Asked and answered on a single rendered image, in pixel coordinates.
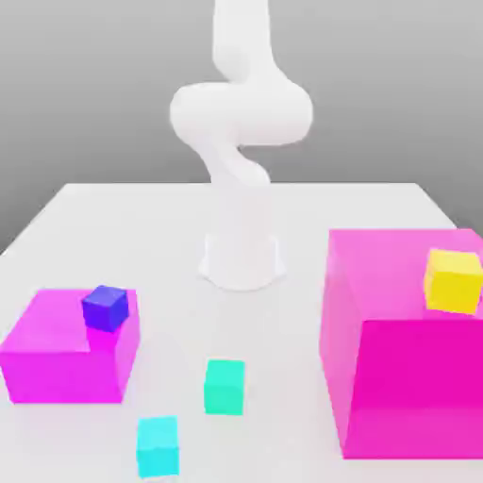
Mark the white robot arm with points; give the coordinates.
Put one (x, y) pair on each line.
(241, 113)

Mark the small teal cube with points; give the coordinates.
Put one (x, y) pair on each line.
(224, 388)

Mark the small blue cube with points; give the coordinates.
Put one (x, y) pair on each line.
(105, 309)

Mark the small yellow cube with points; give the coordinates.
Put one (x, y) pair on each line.
(453, 283)

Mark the small cyan cube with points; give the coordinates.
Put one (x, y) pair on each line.
(157, 447)

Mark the large pink box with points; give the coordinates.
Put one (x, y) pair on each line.
(396, 377)

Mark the large magenta box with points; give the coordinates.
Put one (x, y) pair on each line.
(56, 362)

